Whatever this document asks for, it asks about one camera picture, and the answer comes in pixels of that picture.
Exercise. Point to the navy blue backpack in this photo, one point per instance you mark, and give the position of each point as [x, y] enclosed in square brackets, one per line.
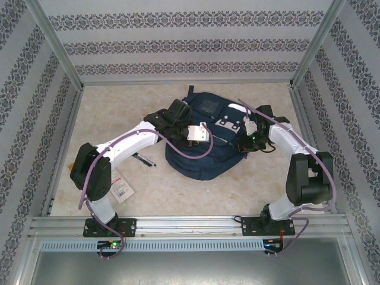
[202, 166]

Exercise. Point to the black marker pen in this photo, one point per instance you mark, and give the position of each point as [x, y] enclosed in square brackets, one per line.
[145, 159]

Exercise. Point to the white and red packet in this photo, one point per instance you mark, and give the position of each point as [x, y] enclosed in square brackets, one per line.
[121, 190]

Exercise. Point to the small orange item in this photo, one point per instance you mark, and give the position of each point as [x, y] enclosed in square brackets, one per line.
[71, 167]

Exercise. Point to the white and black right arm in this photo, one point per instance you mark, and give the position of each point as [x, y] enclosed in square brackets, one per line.
[285, 139]

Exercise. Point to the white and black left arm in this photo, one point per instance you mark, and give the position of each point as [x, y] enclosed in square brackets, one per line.
[127, 142]

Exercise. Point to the grey metal tray panel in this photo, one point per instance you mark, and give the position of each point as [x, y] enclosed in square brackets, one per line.
[190, 270]

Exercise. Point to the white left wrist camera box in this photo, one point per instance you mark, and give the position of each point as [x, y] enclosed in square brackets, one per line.
[197, 132]

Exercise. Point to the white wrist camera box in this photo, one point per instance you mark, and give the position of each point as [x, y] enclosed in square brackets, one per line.
[249, 126]
[197, 132]

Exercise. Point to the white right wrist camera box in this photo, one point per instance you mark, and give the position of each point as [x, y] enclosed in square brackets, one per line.
[249, 126]

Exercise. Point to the metal side rail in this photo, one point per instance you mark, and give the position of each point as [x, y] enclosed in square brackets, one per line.
[63, 142]
[311, 142]

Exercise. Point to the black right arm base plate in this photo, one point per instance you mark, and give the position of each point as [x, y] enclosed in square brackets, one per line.
[250, 227]

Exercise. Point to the aluminium mounting rail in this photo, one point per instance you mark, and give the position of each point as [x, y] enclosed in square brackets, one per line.
[190, 227]

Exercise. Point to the metal frame post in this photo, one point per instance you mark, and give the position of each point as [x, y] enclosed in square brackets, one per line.
[56, 41]
[317, 41]

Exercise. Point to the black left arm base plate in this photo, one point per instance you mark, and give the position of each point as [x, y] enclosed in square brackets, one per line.
[127, 225]

